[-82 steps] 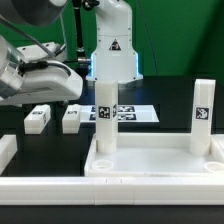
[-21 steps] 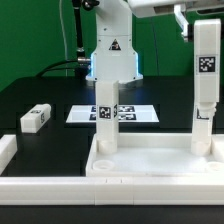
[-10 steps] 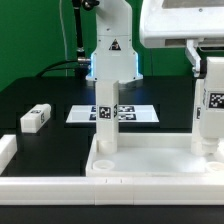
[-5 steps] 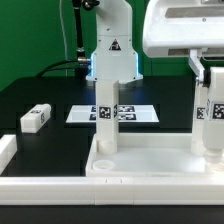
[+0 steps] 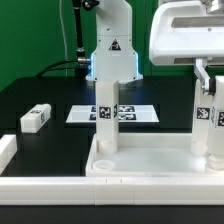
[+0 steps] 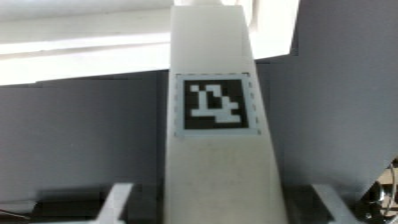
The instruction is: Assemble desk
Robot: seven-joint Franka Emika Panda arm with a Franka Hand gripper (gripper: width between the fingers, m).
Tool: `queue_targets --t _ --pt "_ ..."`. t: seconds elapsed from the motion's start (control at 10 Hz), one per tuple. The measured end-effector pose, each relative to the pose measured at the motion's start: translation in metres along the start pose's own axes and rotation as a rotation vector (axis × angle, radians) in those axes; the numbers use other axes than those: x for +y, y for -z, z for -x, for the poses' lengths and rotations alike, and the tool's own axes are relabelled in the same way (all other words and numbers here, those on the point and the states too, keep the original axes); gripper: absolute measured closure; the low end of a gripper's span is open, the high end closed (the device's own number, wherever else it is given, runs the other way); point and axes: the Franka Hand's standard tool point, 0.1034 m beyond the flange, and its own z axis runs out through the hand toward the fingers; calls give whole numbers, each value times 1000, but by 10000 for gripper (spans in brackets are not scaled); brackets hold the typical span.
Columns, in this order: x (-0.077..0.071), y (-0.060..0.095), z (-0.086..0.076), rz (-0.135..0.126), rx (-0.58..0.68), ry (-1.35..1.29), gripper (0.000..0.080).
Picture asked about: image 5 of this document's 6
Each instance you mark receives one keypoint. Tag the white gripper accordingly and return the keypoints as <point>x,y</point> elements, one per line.
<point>188,31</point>

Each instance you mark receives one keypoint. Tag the white desk top tray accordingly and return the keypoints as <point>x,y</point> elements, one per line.
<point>149,155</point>

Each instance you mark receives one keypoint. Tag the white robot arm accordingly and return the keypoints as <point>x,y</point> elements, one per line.
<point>114,56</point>

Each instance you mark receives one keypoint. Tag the white U-shaped border fence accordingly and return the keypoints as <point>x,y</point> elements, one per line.
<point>92,190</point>

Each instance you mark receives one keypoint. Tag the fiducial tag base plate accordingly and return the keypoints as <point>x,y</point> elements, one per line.
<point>126,113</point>

